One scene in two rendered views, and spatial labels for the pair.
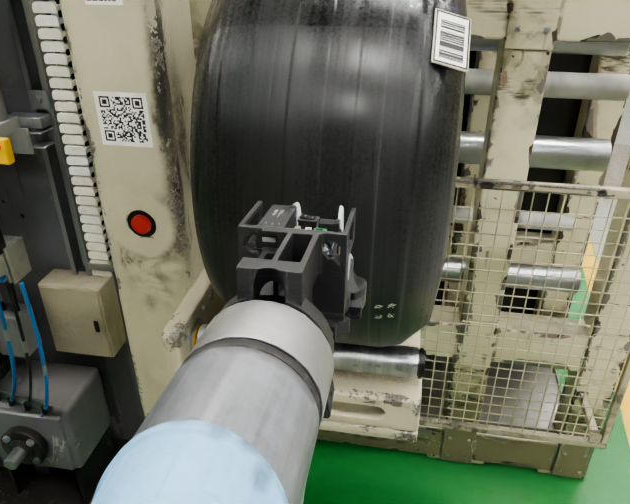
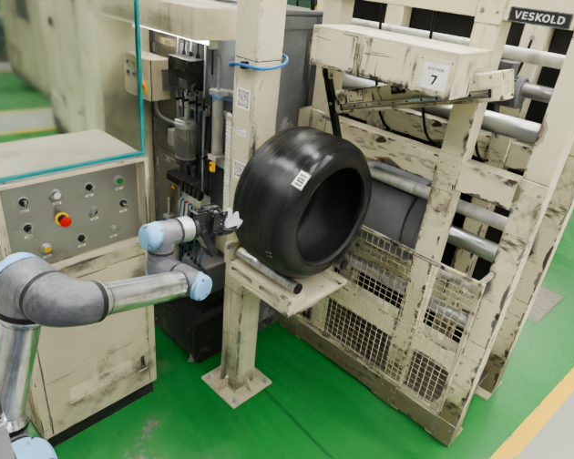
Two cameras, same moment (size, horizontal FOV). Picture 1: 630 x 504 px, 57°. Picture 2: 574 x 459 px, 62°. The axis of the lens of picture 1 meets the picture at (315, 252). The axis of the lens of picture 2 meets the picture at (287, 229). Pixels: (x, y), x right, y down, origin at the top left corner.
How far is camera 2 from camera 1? 1.21 m
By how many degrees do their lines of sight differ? 27
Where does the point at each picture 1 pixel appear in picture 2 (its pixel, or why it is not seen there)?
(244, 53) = (251, 166)
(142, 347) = not seen: hidden behind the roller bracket
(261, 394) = (171, 224)
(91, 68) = (234, 152)
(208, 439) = (158, 224)
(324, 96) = (262, 184)
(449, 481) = (372, 405)
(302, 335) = (189, 223)
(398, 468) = (351, 386)
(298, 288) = (195, 217)
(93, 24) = (237, 140)
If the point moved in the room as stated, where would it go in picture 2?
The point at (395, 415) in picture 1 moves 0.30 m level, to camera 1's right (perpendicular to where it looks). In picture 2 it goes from (282, 303) to (352, 338)
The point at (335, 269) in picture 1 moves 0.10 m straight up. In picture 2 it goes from (212, 219) to (213, 189)
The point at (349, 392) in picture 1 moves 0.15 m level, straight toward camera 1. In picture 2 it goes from (271, 288) to (245, 304)
